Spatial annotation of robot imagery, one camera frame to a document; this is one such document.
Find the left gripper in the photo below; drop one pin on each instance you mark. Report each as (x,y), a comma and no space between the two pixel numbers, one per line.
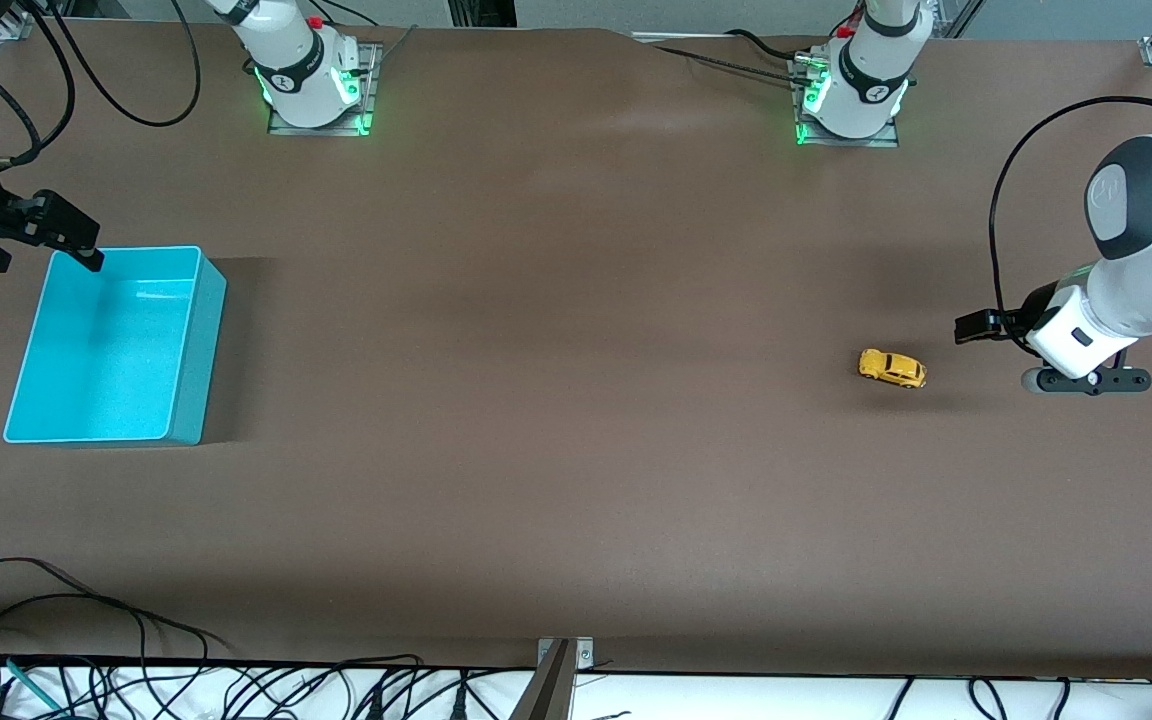
(1026,313)

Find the dark metal bar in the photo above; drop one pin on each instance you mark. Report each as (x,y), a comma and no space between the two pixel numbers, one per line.
(546,695)

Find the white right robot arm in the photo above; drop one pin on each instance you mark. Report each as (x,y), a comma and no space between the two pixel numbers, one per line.
(291,60)

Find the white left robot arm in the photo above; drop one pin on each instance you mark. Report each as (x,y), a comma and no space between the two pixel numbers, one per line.
(1151,290)

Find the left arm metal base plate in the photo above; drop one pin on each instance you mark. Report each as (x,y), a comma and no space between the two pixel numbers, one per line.
(856,142)

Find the black frame post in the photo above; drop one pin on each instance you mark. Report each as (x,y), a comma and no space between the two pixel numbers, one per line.
(481,12)

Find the turquoise plastic bin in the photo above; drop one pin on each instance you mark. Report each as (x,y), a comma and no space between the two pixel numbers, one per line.
(106,360)

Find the small metal bracket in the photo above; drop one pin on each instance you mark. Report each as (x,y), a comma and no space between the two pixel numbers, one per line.
(584,655)

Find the yellow beetle toy car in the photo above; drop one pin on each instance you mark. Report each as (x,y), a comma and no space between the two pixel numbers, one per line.
(891,368)

